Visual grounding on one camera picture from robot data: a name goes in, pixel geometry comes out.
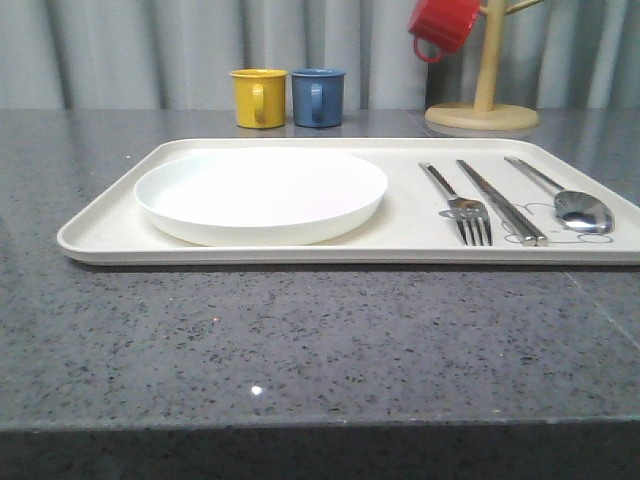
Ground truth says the white round plate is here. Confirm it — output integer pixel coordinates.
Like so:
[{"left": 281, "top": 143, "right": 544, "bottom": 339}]
[{"left": 134, "top": 147, "right": 388, "bottom": 246}]

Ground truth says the silver fork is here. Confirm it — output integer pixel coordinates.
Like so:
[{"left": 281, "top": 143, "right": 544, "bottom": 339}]
[{"left": 419, "top": 162, "right": 493, "bottom": 246}]

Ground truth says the silver spoon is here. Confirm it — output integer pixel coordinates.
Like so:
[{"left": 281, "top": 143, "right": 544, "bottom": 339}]
[{"left": 504, "top": 156, "right": 615, "bottom": 234}]

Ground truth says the beige rabbit serving tray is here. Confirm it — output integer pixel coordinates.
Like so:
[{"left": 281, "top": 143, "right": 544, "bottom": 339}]
[{"left": 57, "top": 138, "right": 639, "bottom": 265}]

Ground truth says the blue mug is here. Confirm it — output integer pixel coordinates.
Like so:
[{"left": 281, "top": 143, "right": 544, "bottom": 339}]
[{"left": 290, "top": 68, "right": 346, "bottom": 128}]

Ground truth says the yellow mug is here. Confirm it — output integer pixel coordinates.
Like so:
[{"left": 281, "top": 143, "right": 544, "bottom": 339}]
[{"left": 229, "top": 69, "right": 288, "bottom": 129}]

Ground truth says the wooden mug tree stand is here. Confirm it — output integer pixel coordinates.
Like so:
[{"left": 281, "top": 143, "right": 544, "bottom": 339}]
[{"left": 425, "top": 0, "right": 541, "bottom": 131}]

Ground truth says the red mug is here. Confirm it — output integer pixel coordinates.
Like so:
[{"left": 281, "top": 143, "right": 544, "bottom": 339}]
[{"left": 408, "top": 0, "right": 481, "bottom": 63}]

